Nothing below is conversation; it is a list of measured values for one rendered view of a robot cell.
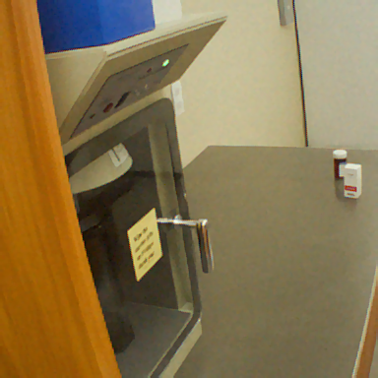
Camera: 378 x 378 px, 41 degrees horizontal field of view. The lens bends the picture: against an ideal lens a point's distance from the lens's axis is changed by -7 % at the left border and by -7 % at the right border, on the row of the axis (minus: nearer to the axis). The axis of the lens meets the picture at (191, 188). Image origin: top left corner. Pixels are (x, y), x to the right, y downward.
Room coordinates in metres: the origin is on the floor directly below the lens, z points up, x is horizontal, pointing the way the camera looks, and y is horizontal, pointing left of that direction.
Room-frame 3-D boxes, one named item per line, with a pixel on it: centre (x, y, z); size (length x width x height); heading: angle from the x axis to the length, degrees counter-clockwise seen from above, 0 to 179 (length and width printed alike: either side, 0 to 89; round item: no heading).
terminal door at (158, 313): (0.64, 0.08, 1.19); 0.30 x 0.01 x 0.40; 153
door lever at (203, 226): (0.72, 0.01, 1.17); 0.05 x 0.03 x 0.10; 63
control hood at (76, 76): (0.62, 0.04, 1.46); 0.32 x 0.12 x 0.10; 154
